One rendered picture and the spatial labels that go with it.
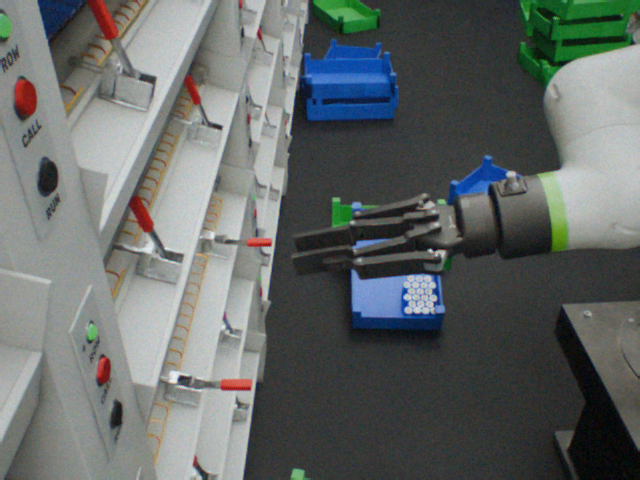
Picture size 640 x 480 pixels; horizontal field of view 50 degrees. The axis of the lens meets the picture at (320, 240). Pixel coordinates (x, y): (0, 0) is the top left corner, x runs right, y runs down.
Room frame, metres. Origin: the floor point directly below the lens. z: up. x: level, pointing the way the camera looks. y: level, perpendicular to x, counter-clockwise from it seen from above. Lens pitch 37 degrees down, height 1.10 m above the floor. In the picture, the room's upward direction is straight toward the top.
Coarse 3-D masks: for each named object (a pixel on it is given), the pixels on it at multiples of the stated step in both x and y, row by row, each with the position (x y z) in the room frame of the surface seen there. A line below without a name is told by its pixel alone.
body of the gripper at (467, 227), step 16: (480, 192) 0.66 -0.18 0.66; (432, 208) 0.68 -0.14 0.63; (448, 208) 0.67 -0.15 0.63; (464, 208) 0.63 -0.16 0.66; (480, 208) 0.63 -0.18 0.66; (416, 224) 0.65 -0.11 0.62; (448, 224) 0.64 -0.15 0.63; (464, 224) 0.62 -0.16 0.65; (480, 224) 0.61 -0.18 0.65; (416, 240) 0.62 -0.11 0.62; (432, 240) 0.62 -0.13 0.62; (448, 240) 0.61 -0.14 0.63; (464, 240) 0.61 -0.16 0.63; (480, 240) 0.61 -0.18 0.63; (448, 256) 0.60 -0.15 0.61; (464, 256) 0.62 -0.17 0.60
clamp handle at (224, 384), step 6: (192, 384) 0.52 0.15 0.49; (198, 384) 0.52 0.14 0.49; (204, 384) 0.52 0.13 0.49; (210, 384) 0.52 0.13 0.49; (216, 384) 0.52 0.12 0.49; (222, 384) 0.51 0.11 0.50; (228, 384) 0.51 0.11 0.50; (234, 384) 0.51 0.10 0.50; (240, 384) 0.51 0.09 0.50; (246, 384) 0.51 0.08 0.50; (222, 390) 0.51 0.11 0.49; (228, 390) 0.51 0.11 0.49; (234, 390) 0.51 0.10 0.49; (240, 390) 0.51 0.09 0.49; (246, 390) 0.51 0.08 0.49
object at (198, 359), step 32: (224, 192) 0.94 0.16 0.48; (224, 224) 0.85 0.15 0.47; (192, 288) 0.69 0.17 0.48; (224, 288) 0.71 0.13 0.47; (192, 320) 0.64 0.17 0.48; (192, 352) 0.58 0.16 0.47; (160, 416) 0.48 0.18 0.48; (192, 416) 0.49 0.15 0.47; (160, 448) 0.44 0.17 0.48; (192, 448) 0.45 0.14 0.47
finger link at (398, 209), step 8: (408, 200) 0.70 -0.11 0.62; (416, 200) 0.70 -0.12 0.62; (424, 200) 0.70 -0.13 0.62; (376, 208) 0.70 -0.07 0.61; (384, 208) 0.69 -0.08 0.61; (392, 208) 0.69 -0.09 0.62; (400, 208) 0.69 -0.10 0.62; (408, 208) 0.69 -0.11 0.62; (360, 216) 0.69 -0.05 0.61; (368, 216) 0.69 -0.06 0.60; (376, 216) 0.69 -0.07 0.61; (384, 216) 0.69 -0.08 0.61; (392, 216) 0.69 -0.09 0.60; (400, 216) 0.69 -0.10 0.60
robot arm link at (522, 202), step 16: (512, 176) 0.64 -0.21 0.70; (528, 176) 0.66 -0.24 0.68; (496, 192) 0.64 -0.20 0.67; (512, 192) 0.63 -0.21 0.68; (528, 192) 0.63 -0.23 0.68; (544, 192) 0.63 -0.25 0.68; (496, 208) 0.62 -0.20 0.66; (512, 208) 0.62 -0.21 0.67; (528, 208) 0.61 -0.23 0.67; (544, 208) 0.61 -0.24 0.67; (496, 224) 0.62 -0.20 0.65; (512, 224) 0.60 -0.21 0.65; (528, 224) 0.60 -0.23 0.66; (544, 224) 0.60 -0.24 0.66; (496, 240) 0.61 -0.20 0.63; (512, 240) 0.60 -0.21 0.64; (528, 240) 0.60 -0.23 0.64; (544, 240) 0.60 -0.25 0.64; (512, 256) 0.60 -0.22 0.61
